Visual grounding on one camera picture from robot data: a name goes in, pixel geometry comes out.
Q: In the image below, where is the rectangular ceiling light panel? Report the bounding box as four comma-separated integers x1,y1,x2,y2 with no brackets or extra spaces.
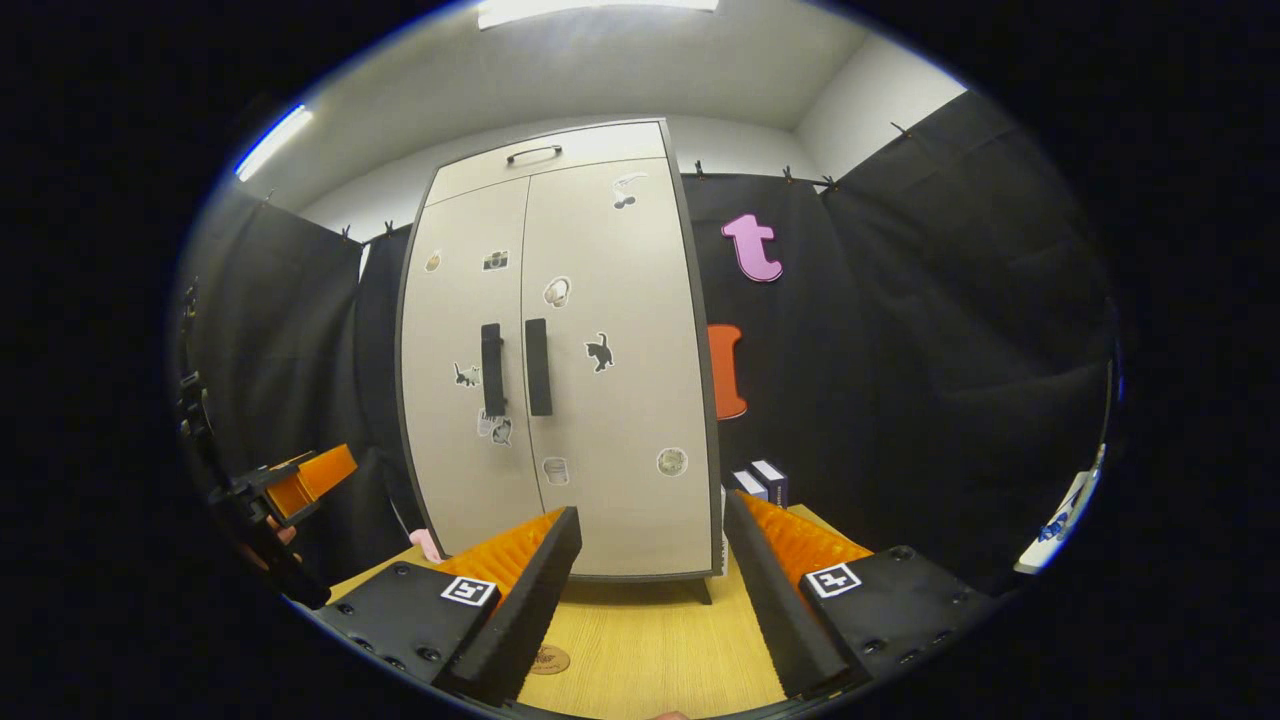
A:
475,0,721,31

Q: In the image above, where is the white door with headphone sticker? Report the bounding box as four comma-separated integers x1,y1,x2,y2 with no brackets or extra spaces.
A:
520,158,716,578

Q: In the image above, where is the white board with blue clips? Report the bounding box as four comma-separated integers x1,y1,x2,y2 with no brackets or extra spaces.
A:
1013,440,1109,576

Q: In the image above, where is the white door with camera sticker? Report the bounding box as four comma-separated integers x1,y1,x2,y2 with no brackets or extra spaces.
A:
398,177,546,559

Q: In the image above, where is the black backdrop cloth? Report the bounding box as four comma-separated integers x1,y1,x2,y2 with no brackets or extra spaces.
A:
175,90,1116,601

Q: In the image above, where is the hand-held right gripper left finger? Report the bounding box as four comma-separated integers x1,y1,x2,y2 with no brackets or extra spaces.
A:
315,505,583,709

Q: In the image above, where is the white cabinet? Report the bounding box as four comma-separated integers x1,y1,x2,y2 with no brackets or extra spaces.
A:
395,118,726,606

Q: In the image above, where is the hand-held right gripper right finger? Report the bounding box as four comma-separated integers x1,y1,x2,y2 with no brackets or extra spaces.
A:
722,490,1001,701

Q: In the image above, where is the white cabinet drawer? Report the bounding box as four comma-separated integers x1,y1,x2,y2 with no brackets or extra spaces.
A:
425,120,669,208

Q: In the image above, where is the narrow ceiling light strip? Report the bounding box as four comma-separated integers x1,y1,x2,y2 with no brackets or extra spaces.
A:
233,103,314,183

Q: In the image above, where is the black door handle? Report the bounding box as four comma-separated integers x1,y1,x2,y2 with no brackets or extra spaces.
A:
480,322,507,418

